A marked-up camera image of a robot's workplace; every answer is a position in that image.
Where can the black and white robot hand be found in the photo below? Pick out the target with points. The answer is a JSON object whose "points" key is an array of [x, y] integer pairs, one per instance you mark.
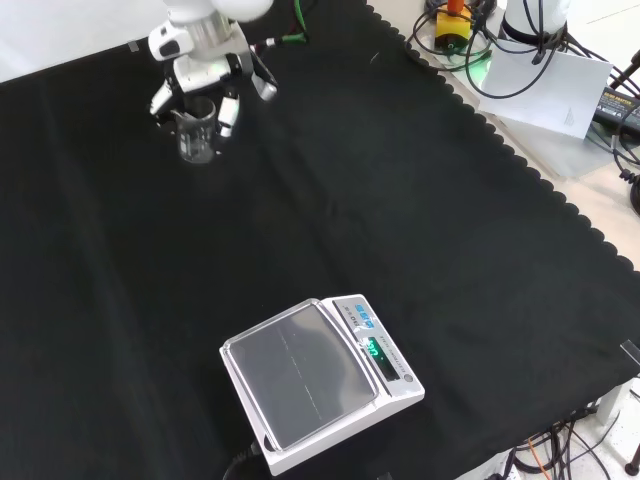
{"points": [[200, 70]]}

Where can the clear glass beaker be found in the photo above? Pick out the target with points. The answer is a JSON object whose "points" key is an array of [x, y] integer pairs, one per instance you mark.
{"points": [[196, 135]]}

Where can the white electronic balance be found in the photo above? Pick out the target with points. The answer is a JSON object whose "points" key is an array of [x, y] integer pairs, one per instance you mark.
{"points": [[320, 380]]}

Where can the black bench cloth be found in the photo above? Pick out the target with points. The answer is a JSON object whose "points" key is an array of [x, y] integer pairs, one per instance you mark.
{"points": [[310, 225]]}

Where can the yellow stop button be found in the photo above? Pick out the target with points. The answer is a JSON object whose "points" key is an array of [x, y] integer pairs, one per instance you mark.
{"points": [[452, 27]]}

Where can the white paper sheet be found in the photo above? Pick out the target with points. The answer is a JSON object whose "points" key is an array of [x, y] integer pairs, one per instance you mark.
{"points": [[547, 95]]}

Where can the black power adapter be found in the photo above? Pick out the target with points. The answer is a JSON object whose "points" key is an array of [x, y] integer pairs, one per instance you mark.
{"points": [[616, 111]]}

